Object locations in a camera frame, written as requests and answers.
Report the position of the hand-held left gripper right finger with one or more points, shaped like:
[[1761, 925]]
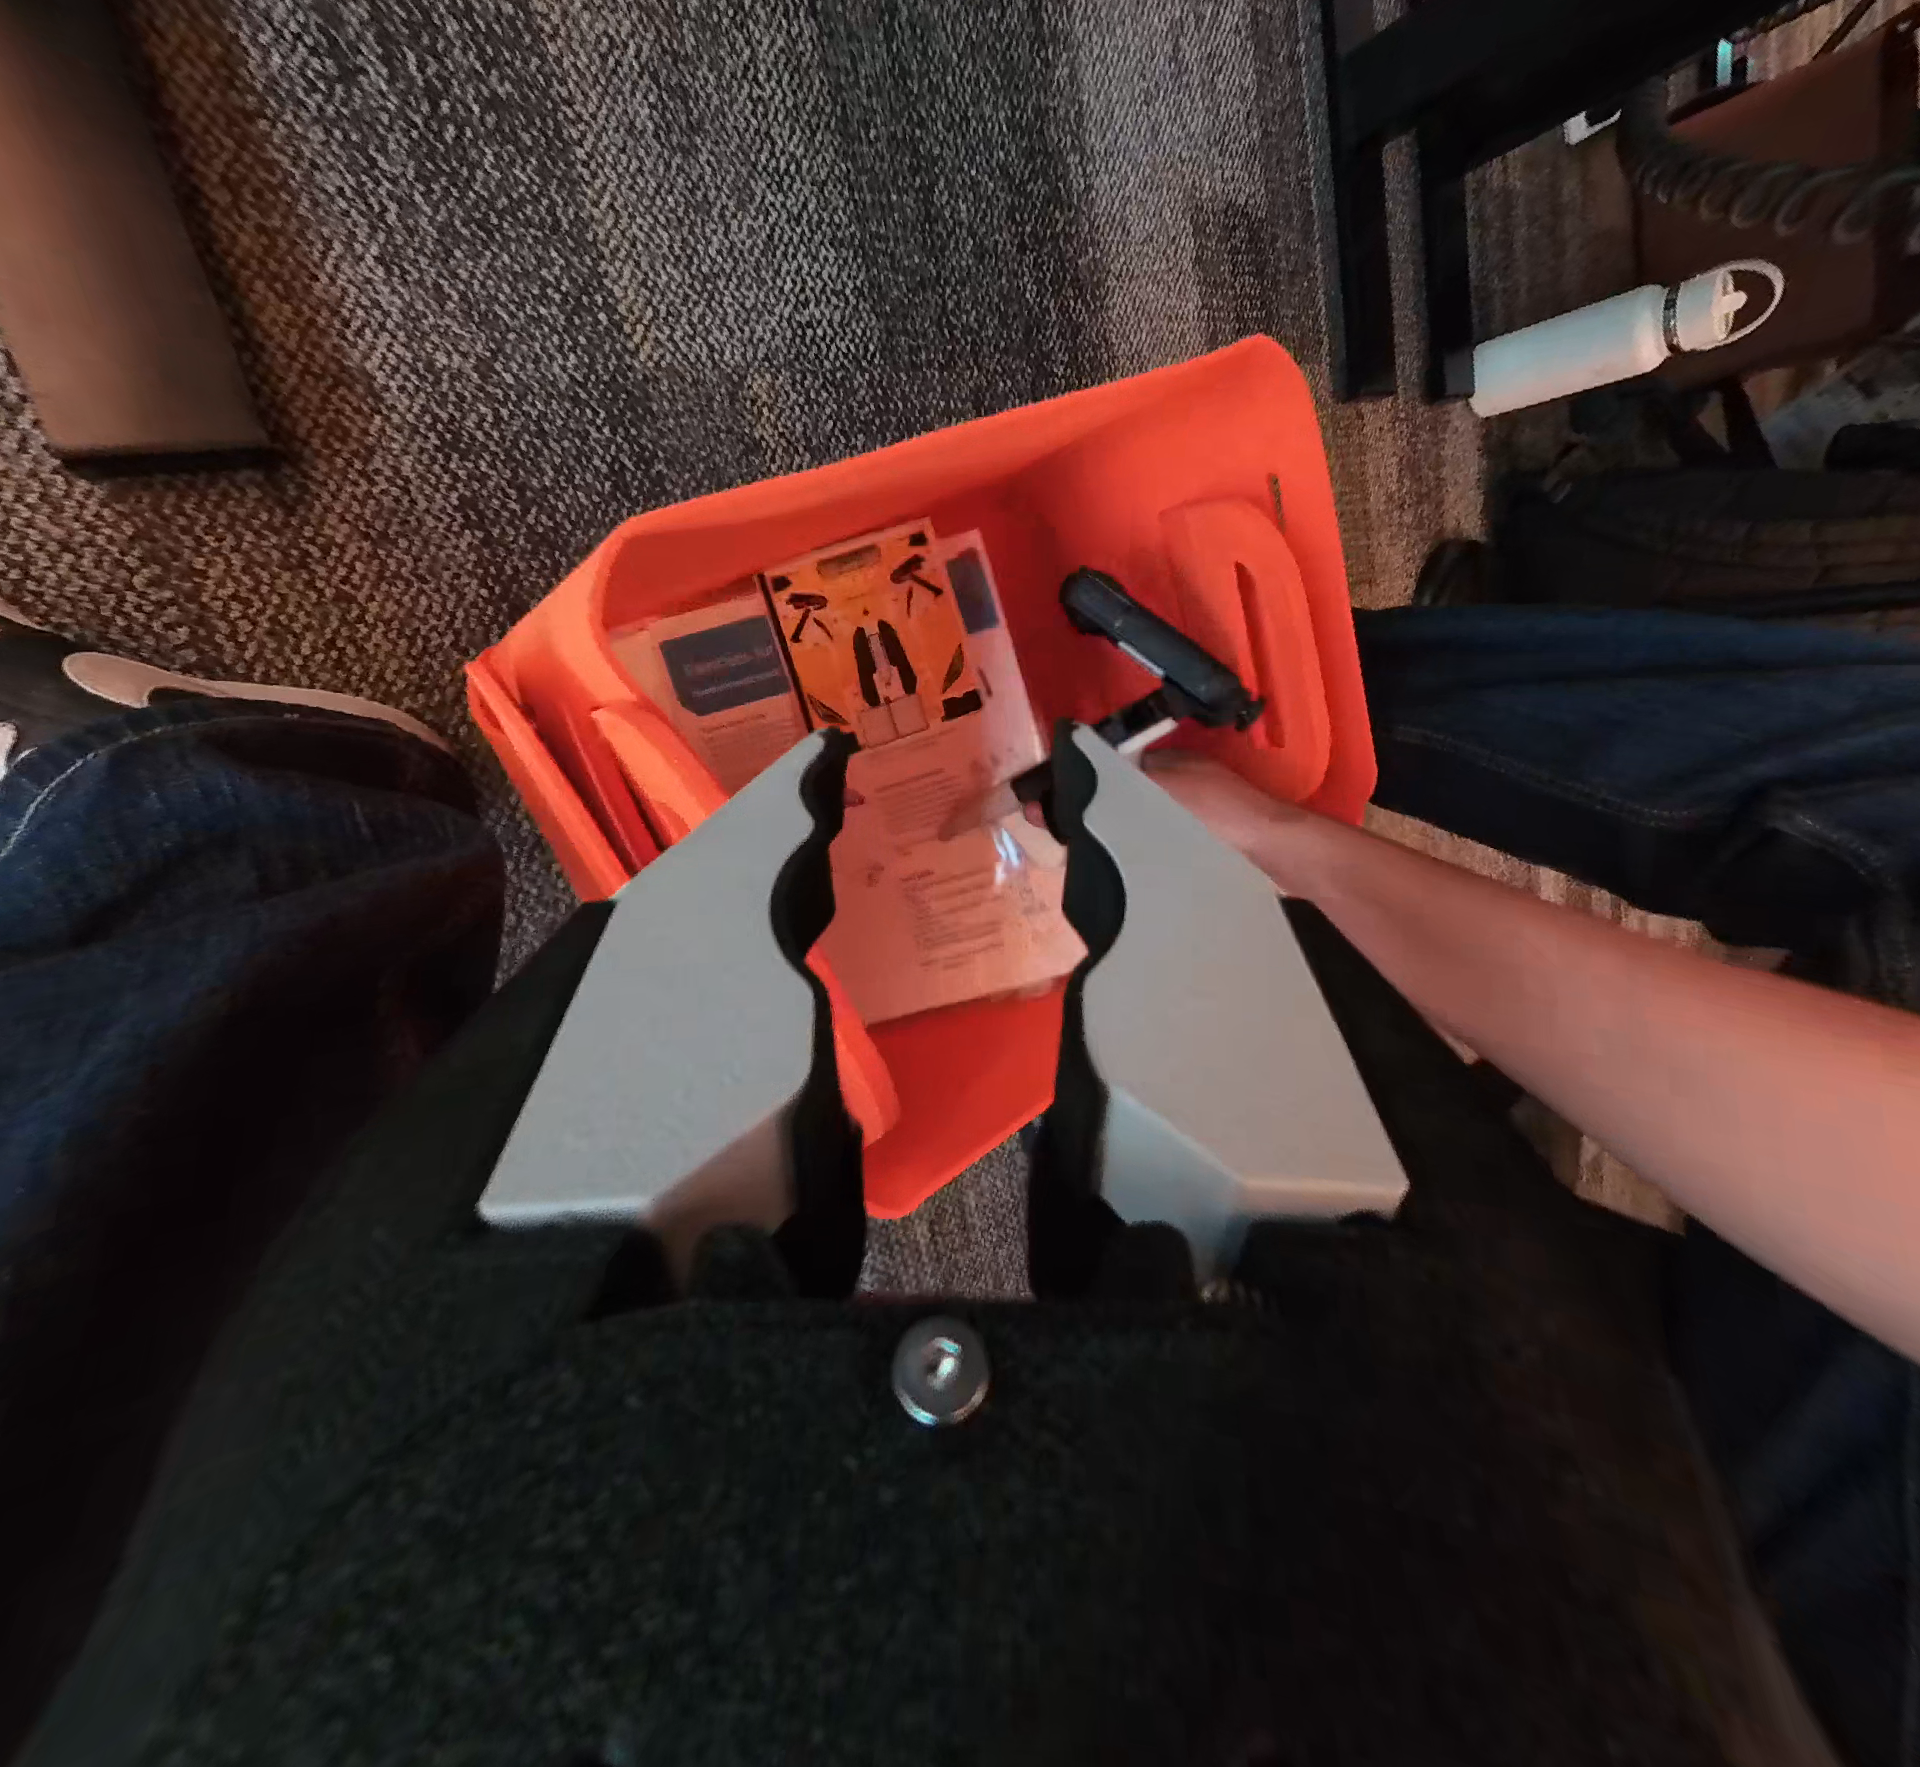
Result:
[[1214, 1047]]

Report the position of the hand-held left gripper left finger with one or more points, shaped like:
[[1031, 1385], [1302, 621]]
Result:
[[659, 1015]]

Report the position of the orange plastic bin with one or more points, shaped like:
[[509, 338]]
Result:
[[1098, 477]]

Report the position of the clear sleeve with printed sheet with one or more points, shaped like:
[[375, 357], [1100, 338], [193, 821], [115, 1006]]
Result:
[[945, 881]]

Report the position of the person's right forearm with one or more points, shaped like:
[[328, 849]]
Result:
[[1620, 1034]]

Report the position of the person's right hand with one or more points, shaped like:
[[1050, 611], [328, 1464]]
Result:
[[1239, 808]]

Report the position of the orange punch-out card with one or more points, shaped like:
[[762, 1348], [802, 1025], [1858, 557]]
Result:
[[876, 627]]

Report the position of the white booklet with blue label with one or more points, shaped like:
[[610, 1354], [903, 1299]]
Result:
[[727, 688]]

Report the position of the person's left leg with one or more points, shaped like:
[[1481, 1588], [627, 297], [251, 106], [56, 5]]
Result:
[[211, 925]]

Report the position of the person's leg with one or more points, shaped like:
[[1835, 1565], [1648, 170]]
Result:
[[211, 925], [1637, 733]]

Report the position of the person's right leg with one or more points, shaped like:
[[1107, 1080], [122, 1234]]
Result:
[[1637, 733]]

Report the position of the white water bottle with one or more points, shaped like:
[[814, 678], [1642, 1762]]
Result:
[[1560, 354]]

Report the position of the black and white sneaker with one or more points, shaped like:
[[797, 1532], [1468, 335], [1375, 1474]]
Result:
[[133, 683]]

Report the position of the brown cardboard box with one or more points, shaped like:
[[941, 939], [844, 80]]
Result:
[[1833, 282]]

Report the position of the brown wooden panel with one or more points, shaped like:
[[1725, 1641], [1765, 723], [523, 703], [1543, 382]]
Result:
[[103, 179]]

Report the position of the black desk frame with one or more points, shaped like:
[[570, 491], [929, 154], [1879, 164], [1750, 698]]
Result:
[[1515, 11]]

